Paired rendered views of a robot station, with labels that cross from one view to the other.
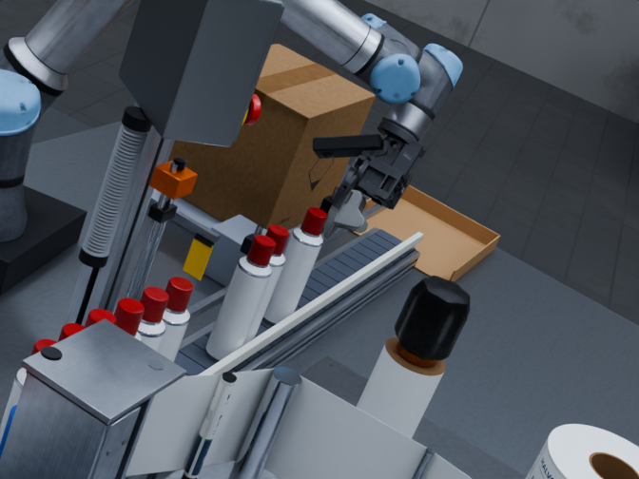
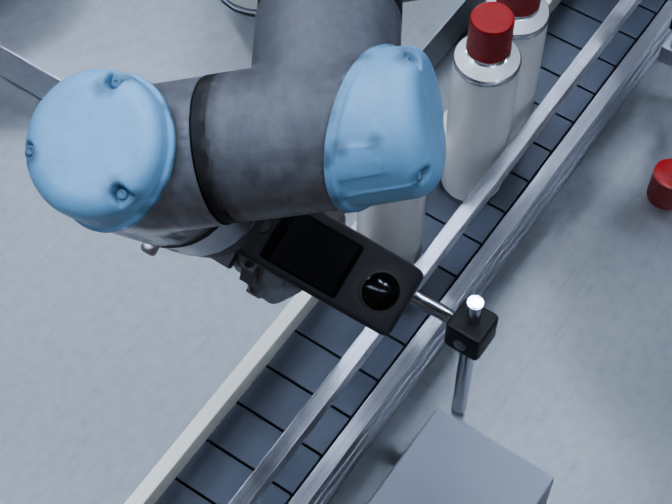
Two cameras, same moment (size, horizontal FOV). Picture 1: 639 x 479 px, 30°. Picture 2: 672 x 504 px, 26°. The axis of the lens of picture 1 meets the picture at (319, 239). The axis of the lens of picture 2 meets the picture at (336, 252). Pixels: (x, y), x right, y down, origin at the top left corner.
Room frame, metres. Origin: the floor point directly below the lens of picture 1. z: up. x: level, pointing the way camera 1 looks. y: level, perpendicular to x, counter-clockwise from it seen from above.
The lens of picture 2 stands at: (2.32, 0.15, 1.88)
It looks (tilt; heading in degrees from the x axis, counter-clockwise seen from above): 57 degrees down; 196
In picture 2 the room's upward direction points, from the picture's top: straight up
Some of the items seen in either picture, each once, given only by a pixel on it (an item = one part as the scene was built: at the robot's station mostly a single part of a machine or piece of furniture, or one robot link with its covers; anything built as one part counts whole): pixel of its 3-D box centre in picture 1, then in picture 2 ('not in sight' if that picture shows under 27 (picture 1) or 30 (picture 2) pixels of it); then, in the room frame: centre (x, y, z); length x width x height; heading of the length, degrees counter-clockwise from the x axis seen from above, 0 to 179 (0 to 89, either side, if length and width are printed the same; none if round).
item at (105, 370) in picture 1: (106, 367); not in sight; (1.01, 0.15, 1.14); 0.14 x 0.11 x 0.01; 162
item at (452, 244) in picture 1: (423, 231); not in sight; (2.39, -0.20, 0.85); 0.30 x 0.26 x 0.04; 162
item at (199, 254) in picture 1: (198, 257); not in sight; (1.40, 0.14, 1.09); 0.03 x 0.01 x 0.06; 72
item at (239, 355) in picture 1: (298, 316); (350, 246); (1.71, -0.02, 0.91); 1.07 x 0.01 x 0.02; 162
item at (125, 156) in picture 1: (115, 188); not in sight; (1.32, 0.26, 1.18); 0.04 x 0.04 x 0.21
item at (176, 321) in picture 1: (158, 348); not in sight; (1.34, 0.14, 0.98); 0.05 x 0.05 x 0.20
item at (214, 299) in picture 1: (270, 268); (431, 256); (1.73, 0.05, 0.96); 1.07 x 0.01 x 0.01; 162
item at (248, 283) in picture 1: (242, 298); (509, 60); (1.55, 0.07, 0.98); 0.05 x 0.05 x 0.20
